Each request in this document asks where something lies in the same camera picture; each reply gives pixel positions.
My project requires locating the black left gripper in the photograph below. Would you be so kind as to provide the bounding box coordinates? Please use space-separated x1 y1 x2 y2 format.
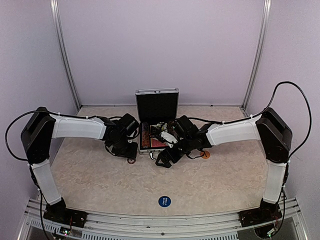
109 136 139 160

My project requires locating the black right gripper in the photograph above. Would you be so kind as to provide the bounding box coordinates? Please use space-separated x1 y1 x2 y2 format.
155 135 194 168

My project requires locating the single orange poker chip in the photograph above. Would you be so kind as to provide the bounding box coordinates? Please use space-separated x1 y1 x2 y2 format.
127 158 136 165

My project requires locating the black red triangle button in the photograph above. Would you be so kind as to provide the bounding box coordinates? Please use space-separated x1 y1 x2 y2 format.
149 125 162 138

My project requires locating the blue small blind button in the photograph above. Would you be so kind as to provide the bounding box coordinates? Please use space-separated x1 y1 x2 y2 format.
158 195 172 208

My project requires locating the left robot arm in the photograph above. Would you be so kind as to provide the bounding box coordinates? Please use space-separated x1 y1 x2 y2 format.
20 107 140 223

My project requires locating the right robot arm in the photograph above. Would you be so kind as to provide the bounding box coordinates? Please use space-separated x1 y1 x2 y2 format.
155 107 293 222

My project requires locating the orange chip row in case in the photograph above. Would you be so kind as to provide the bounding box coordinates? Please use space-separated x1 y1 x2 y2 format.
141 131 150 149

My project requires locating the purple chip row in case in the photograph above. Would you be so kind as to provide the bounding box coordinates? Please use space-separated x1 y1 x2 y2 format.
141 122 150 133

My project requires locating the orange big blind button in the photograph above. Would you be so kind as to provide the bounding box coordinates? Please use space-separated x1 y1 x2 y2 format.
200 150 211 159

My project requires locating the aluminium poker case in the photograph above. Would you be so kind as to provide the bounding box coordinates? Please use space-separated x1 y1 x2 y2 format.
135 87 179 155

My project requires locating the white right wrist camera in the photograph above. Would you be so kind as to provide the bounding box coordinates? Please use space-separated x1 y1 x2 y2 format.
160 131 178 148

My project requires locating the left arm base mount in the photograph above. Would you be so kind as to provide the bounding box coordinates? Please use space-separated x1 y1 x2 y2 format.
43 198 88 228

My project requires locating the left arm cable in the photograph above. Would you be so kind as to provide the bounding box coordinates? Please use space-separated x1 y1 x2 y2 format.
5 111 141 161

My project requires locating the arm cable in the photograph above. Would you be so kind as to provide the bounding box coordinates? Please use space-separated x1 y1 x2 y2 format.
184 81 313 161
5 111 141 161

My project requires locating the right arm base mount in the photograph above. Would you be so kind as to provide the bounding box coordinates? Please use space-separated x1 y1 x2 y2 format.
238 198 283 228

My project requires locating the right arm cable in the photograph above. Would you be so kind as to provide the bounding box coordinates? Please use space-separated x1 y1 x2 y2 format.
184 81 313 161

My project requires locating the left aluminium corner post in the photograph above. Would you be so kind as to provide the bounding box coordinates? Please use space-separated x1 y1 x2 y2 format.
50 0 82 111

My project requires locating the aluminium corner post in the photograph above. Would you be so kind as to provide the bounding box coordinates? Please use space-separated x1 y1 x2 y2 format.
50 0 82 111
241 0 272 112

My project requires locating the right aluminium corner post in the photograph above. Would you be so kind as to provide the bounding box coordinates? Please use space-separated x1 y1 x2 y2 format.
241 0 272 112

